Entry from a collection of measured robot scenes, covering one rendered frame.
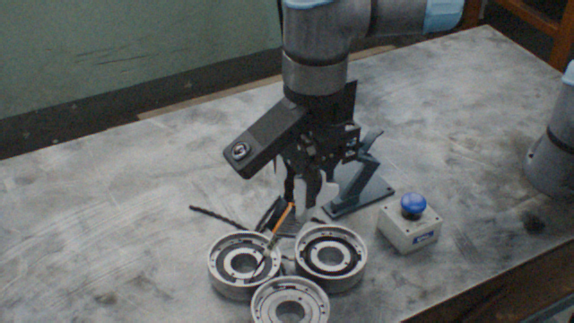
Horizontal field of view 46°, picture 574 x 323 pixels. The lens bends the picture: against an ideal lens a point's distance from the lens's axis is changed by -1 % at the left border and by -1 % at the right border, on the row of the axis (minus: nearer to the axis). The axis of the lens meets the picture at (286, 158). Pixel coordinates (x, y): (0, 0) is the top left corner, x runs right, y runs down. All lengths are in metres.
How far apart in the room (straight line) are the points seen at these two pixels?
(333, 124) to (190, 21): 1.83
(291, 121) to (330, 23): 0.14
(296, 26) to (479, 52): 0.90
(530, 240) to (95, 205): 0.70
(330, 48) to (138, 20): 1.85
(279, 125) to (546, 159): 0.56
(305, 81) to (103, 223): 0.48
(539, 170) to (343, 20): 0.60
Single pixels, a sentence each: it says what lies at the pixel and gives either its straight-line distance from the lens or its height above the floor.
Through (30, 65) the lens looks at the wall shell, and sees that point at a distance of 2.51.
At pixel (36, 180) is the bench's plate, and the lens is 1.20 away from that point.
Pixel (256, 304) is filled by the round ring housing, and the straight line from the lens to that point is 0.93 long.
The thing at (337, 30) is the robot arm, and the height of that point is 1.22.
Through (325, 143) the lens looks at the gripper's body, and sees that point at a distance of 0.80.
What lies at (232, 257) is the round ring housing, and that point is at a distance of 0.99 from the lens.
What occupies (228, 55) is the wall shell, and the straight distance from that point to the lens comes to 2.76.
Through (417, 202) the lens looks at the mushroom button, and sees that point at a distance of 1.03.
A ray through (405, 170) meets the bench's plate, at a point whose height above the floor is 0.80.
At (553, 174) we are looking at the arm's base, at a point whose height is 0.84.
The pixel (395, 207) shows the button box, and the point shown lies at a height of 0.84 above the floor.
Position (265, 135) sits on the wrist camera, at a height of 1.08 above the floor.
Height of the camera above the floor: 1.56
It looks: 40 degrees down
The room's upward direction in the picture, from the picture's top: 2 degrees clockwise
